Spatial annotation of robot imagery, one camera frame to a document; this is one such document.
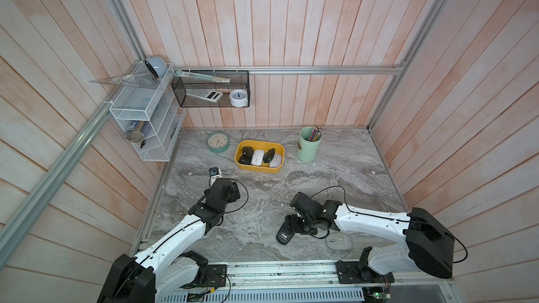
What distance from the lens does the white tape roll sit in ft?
3.11

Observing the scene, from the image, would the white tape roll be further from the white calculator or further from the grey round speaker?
the grey round speaker

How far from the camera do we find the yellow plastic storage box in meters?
1.03

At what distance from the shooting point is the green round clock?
44.0 inches

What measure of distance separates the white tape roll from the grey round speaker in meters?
0.29

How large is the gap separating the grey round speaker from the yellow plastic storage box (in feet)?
1.53

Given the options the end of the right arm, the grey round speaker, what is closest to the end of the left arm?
the end of the right arm
